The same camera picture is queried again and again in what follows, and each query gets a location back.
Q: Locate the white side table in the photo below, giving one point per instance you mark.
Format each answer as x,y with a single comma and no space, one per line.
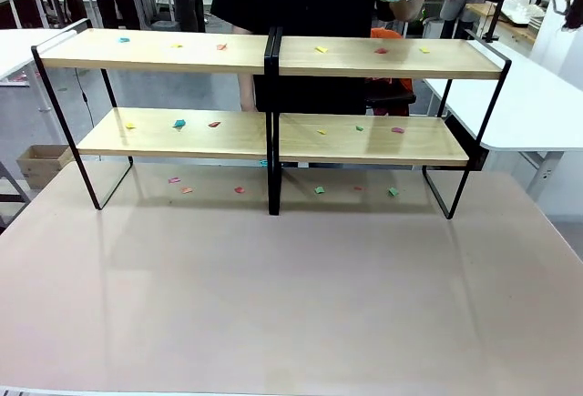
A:
23,47

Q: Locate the orange chair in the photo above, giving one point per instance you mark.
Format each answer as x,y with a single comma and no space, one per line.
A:
391,91

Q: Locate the black pole with clamp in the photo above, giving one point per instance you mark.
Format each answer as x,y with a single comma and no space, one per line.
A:
496,9

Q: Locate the wooden background workbench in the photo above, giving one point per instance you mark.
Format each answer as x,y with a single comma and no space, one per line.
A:
519,16

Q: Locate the black backpack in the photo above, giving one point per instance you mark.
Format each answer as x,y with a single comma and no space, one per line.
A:
75,6

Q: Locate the teal paper scrap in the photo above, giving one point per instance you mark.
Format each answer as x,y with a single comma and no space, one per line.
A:
179,123
124,40

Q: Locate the bystander in grey trousers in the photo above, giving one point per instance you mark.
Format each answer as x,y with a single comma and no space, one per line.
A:
454,4

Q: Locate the person's left forearm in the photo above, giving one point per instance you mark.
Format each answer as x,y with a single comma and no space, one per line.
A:
406,9

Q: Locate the cardboard box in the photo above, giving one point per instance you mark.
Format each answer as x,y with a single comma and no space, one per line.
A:
43,164

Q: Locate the wooden shelf unit black frame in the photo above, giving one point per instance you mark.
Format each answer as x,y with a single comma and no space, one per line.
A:
387,61
155,50

